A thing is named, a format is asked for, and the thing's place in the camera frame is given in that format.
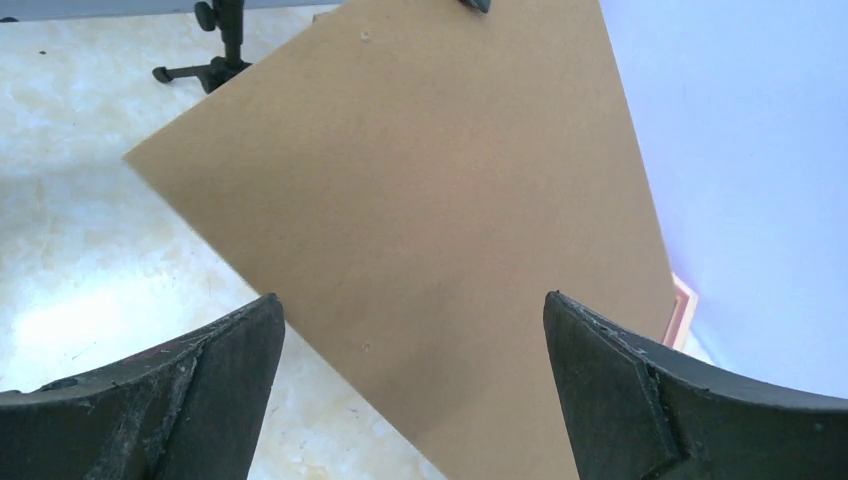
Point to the brown cardboard backing board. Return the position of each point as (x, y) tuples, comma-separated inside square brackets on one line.
[(411, 178)]

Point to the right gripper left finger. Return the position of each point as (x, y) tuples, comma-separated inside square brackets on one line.
[(189, 408)]

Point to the pink wooden picture frame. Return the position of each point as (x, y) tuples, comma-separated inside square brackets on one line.
[(685, 305)]

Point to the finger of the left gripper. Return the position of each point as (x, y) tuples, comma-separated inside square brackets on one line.
[(482, 6)]

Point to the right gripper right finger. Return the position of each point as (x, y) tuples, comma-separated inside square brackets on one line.
[(636, 409)]

